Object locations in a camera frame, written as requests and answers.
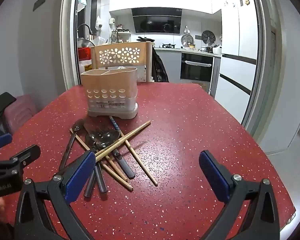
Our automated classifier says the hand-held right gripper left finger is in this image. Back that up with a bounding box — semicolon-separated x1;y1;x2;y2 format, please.
14;151;97;240

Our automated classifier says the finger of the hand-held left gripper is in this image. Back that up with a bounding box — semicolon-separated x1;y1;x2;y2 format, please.
0;133;13;151
0;144;41;179

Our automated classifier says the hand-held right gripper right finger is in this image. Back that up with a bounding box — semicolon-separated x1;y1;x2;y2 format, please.
199;150;280;240

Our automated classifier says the black-handled metal spoon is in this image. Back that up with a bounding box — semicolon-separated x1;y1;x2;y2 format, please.
84;131;108;197
59;119;86;170
100;129;136;180
90;136;108;193

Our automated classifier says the blue floral patterned chopstick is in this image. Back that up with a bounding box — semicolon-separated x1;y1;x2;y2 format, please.
109;115;158;186

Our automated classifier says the beige plastic utensil holder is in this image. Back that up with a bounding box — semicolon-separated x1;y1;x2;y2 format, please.
80;67;139;118

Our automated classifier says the pink plastic stool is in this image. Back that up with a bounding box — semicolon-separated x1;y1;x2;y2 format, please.
4;94;37;134

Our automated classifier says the golden oil bottle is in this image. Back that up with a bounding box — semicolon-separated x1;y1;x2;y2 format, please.
79;60;93;72

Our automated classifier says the black built-in oven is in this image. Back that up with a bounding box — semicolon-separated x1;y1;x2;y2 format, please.
180;52;214;83

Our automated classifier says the red plastic basket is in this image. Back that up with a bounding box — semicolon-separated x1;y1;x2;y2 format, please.
77;47;92;62

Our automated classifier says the black bag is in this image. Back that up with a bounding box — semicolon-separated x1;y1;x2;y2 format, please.
151;47;169;83

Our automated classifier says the steel pot lid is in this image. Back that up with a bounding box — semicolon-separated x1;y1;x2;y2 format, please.
77;37;95;48

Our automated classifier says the beige flower-cutout trolley rack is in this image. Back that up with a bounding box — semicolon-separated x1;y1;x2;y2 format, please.
90;42;154;83

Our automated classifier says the round metal colander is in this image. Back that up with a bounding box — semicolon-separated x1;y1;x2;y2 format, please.
181;34;194;48

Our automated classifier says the kitchen faucet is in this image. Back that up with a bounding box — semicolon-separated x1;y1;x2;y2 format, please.
77;24;93;40

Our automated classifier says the spice rack with jars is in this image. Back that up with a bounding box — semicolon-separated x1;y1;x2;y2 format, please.
111;29;132;44

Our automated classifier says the white hanging plastic bag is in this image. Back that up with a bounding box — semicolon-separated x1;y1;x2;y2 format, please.
94;15;103;32

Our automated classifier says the white refrigerator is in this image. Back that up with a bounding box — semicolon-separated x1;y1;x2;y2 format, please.
214;0;260;125

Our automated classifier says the black range hood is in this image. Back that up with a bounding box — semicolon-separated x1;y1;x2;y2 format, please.
131;8;183;34

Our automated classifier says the black round wall rack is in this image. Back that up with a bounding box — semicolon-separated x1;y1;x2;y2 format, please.
201;30;217;44

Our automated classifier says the dark wall switch panel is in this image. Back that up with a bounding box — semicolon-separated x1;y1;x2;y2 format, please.
32;0;47;12

